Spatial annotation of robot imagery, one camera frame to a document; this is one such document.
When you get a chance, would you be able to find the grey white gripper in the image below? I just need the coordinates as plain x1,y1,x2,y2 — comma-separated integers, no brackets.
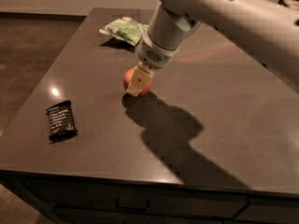
126,31,179,97

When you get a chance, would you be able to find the red apple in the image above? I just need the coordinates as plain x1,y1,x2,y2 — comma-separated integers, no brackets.
122,66,153,98

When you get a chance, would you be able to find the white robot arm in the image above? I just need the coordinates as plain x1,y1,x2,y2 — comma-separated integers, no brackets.
127,0,299,97

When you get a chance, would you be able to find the green jalapeno chip bag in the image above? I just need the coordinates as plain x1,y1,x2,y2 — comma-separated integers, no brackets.
99,17,148,46

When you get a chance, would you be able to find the black snack bar wrapper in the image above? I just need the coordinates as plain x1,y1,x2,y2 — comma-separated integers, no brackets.
47,100,78,142

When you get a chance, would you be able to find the dark cabinet drawer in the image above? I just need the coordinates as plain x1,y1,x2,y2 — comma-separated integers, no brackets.
25,178,247,218

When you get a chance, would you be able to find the black drawer handle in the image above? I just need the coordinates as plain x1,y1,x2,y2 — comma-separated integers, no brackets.
115,198,150,212

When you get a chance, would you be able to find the black wire basket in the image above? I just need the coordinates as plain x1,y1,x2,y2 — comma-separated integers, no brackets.
278,0,299,10

